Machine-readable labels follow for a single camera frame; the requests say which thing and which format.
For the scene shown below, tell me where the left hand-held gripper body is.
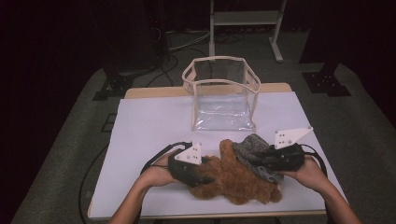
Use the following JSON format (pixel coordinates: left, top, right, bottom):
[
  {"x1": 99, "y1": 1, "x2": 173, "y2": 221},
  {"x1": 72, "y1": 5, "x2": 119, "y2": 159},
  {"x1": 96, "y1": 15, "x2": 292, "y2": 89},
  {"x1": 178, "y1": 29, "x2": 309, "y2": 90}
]
[{"x1": 167, "y1": 142, "x2": 206, "y2": 188}]

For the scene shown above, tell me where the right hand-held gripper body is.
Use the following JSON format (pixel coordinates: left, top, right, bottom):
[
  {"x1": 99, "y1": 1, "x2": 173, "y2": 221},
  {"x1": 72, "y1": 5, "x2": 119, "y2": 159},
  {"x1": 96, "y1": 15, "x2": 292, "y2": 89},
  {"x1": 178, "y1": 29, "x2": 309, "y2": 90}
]
[{"x1": 270, "y1": 125, "x2": 314, "y2": 172}]

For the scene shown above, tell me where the grey furry toy garment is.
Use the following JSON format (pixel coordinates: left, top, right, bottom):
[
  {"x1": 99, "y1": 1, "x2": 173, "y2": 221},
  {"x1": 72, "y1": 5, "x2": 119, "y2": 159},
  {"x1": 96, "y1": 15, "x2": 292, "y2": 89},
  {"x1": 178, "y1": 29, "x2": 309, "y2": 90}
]
[{"x1": 232, "y1": 133, "x2": 285, "y2": 184}]

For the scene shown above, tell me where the brown teddy bear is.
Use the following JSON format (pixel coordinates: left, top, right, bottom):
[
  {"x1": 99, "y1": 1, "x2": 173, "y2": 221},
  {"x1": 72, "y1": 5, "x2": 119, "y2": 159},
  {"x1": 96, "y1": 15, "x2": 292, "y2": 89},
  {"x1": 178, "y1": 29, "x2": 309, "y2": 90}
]
[{"x1": 188, "y1": 138, "x2": 283, "y2": 206}]

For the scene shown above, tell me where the transparent bag with beige trim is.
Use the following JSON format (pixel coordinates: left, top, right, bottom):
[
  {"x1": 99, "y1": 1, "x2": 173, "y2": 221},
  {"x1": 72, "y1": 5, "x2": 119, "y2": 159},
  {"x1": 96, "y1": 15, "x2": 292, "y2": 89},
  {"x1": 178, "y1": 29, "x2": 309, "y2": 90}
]
[{"x1": 181, "y1": 55, "x2": 262, "y2": 133}]

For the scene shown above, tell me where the person's left hand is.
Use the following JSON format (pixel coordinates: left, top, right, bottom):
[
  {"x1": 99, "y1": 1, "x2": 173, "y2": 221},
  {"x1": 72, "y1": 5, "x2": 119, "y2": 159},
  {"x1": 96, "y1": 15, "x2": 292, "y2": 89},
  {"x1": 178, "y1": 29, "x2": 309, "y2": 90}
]
[{"x1": 139, "y1": 152, "x2": 181, "y2": 188}]

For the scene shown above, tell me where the person's right hand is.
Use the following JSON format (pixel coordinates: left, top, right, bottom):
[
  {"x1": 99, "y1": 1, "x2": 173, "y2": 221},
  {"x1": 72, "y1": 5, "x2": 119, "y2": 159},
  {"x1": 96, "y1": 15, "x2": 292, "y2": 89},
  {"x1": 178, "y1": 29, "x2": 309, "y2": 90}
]
[{"x1": 283, "y1": 157, "x2": 328, "y2": 192}]

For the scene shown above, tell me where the black stand base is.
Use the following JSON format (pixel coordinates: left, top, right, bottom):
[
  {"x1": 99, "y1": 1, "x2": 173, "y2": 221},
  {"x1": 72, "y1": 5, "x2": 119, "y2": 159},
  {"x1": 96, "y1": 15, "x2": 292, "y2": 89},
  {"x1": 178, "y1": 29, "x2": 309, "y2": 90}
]
[
  {"x1": 302, "y1": 62, "x2": 353, "y2": 97},
  {"x1": 92, "y1": 74, "x2": 134, "y2": 101}
]

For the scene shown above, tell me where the wooden table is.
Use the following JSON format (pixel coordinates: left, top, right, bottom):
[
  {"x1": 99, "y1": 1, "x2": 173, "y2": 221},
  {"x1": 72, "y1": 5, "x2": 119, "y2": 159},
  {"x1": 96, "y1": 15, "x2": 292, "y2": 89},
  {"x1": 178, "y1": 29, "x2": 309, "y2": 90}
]
[{"x1": 87, "y1": 82, "x2": 351, "y2": 220}]

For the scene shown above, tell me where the white metal stand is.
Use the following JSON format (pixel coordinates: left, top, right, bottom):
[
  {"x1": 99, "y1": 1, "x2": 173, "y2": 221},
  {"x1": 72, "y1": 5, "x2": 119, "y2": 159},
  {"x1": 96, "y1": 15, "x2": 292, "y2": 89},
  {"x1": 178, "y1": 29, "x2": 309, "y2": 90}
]
[{"x1": 208, "y1": 0, "x2": 288, "y2": 63}]

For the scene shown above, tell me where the left hand-held gripper black cable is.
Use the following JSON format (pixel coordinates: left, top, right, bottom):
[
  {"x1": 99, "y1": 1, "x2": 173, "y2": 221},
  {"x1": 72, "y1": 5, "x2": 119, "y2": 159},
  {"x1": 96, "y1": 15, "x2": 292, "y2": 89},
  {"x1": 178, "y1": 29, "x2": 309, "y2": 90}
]
[{"x1": 141, "y1": 141, "x2": 193, "y2": 175}]

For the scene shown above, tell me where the hand-held gripper black cable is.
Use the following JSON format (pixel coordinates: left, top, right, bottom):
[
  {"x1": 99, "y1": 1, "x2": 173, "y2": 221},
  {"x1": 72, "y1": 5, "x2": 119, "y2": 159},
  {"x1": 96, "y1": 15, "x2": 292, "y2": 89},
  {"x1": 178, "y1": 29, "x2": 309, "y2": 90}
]
[
  {"x1": 298, "y1": 143, "x2": 329, "y2": 178},
  {"x1": 141, "y1": 141, "x2": 193, "y2": 175}
]

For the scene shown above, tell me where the right hand-held gripper black cable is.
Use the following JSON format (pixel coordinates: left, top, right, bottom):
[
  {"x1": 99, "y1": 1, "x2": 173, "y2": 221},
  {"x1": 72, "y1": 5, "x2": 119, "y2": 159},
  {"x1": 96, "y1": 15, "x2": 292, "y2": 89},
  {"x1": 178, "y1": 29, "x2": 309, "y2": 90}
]
[{"x1": 298, "y1": 143, "x2": 329, "y2": 178}]

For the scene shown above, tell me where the black looped floor cable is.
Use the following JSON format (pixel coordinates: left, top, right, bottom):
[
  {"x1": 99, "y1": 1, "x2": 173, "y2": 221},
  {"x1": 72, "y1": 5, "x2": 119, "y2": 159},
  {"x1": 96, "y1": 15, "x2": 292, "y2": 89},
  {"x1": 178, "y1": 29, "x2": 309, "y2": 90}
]
[{"x1": 145, "y1": 54, "x2": 180, "y2": 89}]

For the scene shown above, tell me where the black cable beside table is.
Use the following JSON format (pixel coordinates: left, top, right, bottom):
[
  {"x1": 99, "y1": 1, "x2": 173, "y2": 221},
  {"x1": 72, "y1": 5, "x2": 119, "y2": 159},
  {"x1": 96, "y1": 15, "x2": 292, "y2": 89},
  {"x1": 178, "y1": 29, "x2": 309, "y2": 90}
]
[{"x1": 78, "y1": 142, "x2": 110, "y2": 224}]

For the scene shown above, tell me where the grey floor cable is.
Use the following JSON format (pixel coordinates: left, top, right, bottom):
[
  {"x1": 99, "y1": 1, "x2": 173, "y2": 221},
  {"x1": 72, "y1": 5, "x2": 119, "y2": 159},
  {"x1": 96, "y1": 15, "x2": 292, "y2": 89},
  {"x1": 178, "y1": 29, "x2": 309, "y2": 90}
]
[{"x1": 167, "y1": 31, "x2": 211, "y2": 52}]

